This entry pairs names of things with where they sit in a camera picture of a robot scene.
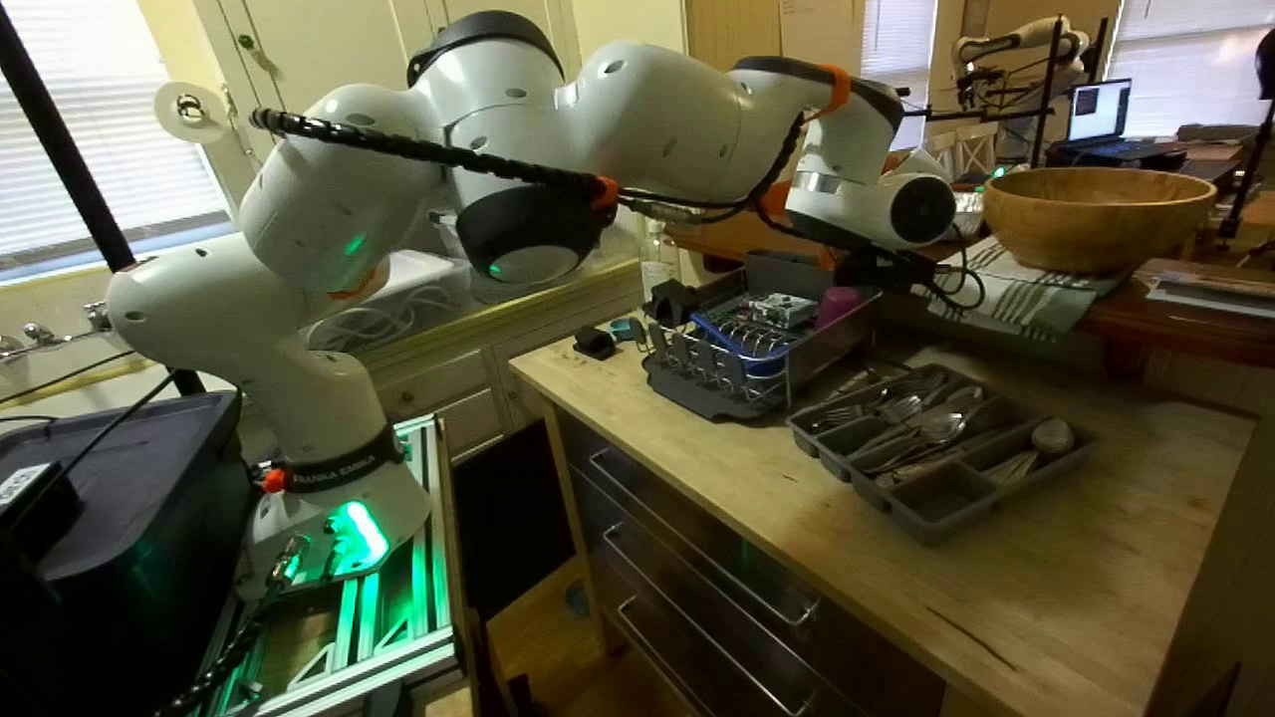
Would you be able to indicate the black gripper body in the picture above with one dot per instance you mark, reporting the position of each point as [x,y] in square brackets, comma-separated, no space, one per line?
[882,267]

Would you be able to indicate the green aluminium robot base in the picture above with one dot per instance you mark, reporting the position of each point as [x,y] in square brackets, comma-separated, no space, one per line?
[369,646]

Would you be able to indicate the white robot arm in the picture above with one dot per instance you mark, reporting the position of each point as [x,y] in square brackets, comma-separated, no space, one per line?
[518,161]

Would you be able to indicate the grey cutlery tray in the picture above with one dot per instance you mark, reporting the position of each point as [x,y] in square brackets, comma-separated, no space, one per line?
[931,446]

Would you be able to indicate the silver round spoon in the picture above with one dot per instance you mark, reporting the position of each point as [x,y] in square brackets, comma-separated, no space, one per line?
[1054,434]

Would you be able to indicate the purple plastic cup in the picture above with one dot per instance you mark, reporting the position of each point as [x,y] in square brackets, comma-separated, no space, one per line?
[835,304]

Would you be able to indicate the green striped dish towel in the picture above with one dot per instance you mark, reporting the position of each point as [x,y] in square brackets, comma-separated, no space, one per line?
[995,294]

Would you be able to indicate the grey dish drying rack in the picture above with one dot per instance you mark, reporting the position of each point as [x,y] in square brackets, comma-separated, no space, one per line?
[748,343]

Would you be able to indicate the wooden bowl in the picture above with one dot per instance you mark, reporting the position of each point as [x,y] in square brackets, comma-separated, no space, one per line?
[1098,221]

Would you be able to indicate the black equipment case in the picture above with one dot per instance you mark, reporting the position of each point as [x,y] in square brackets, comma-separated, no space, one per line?
[114,618]

